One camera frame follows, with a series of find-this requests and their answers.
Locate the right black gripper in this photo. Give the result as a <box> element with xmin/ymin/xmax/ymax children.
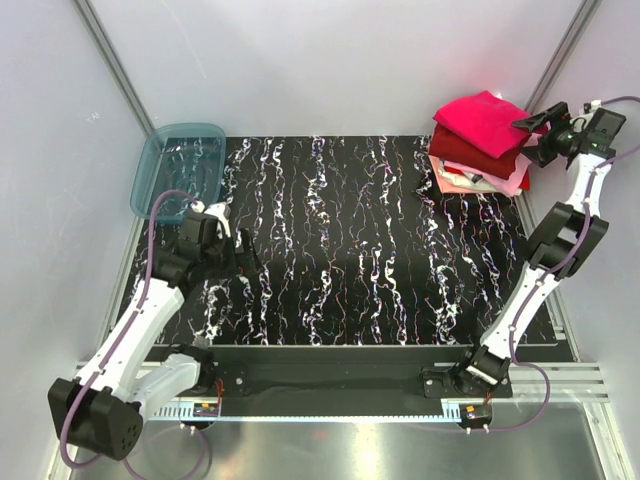
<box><xmin>512</xmin><ymin>102</ymin><xmax>585</xmax><ymax>169</ymax></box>

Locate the bright pink t shirt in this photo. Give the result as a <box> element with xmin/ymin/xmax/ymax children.
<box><xmin>434</xmin><ymin>91</ymin><xmax>531</xmax><ymax>159</ymax></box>

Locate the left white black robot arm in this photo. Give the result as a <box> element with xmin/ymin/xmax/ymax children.
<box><xmin>47</xmin><ymin>203</ymin><xmax>261</xmax><ymax>468</ymax></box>

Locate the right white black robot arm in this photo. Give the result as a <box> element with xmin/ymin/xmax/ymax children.
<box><xmin>445</xmin><ymin>100</ymin><xmax>626</xmax><ymax>397</ymax></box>

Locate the red folded shirt bottom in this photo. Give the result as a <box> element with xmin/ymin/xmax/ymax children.
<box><xmin>511</xmin><ymin>167</ymin><xmax>531</xmax><ymax>191</ymax></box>

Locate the light pink folded shirt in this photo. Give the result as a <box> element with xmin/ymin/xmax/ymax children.
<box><xmin>444</xmin><ymin>154</ymin><xmax>531</xmax><ymax>197</ymax></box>

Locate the dark red folded shirt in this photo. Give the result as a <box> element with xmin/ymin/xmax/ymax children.
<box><xmin>429</xmin><ymin>124</ymin><xmax>518</xmax><ymax>180</ymax></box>

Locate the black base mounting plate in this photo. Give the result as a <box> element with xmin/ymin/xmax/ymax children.
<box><xmin>209</xmin><ymin>346</ymin><xmax>512</xmax><ymax>421</ymax></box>

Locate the translucent blue plastic basin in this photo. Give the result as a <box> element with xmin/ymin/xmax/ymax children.
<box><xmin>130</xmin><ymin>123</ymin><xmax>226</xmax><ymax>220</ymax></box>

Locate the peach folded shirt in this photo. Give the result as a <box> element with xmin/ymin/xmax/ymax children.
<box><xmin>429</xmin><ymin>155</ymin><xmax>494</xmax><ymax>194</ymax></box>

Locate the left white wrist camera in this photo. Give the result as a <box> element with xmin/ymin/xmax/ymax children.
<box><xmin>190</xmin><ymin>201</ymin><xmax>231</xmax><ymax>237</ymax></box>

